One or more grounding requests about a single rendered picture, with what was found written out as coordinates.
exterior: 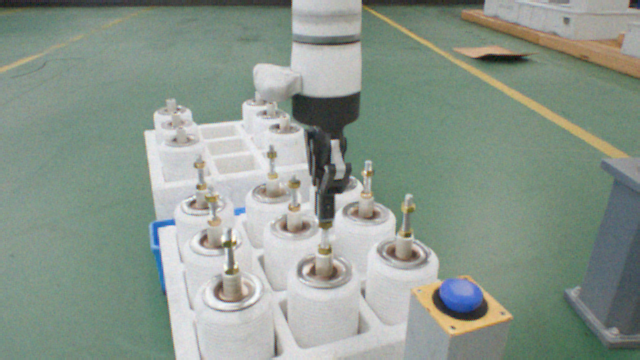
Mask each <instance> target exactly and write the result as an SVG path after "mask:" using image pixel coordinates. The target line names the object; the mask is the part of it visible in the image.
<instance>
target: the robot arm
mask: <svg viewBox="0 0 640 360"><path fill-rule="evenodd" d="M361 12H362V0H292V39H293V41H292V53H291V66H289V68H284V66H277V65H273V64H265V63H260V64H257V65H256V66H255V68H254V72H253V74H254V86H255V88H256V90H257V92H258V94H259V95H260V97H261V99H263V100H265V101H267V102H282V101H286V100H288V99H290V97H291V113H292V117H293V119H295V120H296V121H297V122H299V123H301V124H304V125H308V130H303V137H304V143H305V151H306V158H307V166H308V174H309V176H312V184H313V186H314V187H316V188H314V213H315V215H316V216H317V219H318V221H319V222H325V221H333V220H334V219H335V217H336V195H343V193H344V190H345V188H346V185H347V183H348V180H349V178H350V175H351V172H352V165H351V163H350V162H348V163H344V156H345V153H346V151H347V138H346V137H345V136H344V132H343V131H344V127H345V126H346V125H348V124H349V123H353V122H355V121H356V120H358V119H359V117H360V105H361V80H362V54H361V20H362V13H361Z"/></svg>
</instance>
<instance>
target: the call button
mask: <svg viewBox="0 0 640 360"><path fill-rule="evenodd" d="M440 296H441V298H442V299H443V301H444V303H445V305H446V306H447V307H448V308H450V309H451V310H454V311H458V312H470V311H474V310H475V309H476V308H478V307H479V306H480V304H481V303H482V298H483V293H482V290H481V289H480V287H479V286H478V285H477V284H475V283H474V282H472V281H469V280H466V279H462V278H451V279H447V280H445V281H444V282H442V284H441V287H440Z"/></svg>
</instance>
